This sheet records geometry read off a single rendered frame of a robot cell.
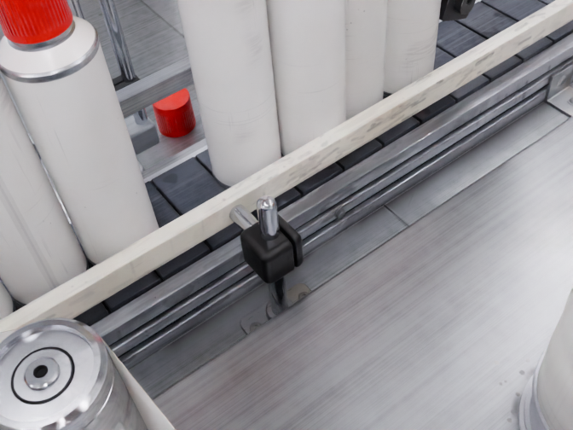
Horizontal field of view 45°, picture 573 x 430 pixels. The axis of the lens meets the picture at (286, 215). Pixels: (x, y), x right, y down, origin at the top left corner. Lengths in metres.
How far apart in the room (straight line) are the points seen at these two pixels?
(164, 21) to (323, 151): 0.34
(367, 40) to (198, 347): 0.24
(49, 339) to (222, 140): 0.27
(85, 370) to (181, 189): 0.31
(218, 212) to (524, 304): 0.20
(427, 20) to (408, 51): 0.03
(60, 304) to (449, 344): 0.23
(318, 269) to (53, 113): 0.23
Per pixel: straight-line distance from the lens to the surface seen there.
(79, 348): 0.22
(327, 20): 0.43
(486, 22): 0.66
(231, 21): 0.41
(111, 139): 0.40
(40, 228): 0.42
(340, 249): 0.52
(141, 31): 0.76
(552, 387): 0.35
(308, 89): 0.46
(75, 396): 0.21
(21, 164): 0.39
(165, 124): 0.62
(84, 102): 0.38
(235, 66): 0.42
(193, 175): 0.52
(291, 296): 0.50
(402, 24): 0.52
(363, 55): 0.50
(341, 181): 0.50
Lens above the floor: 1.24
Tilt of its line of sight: 49 degrees down
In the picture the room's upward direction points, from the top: 6 degrees counter-clockwise
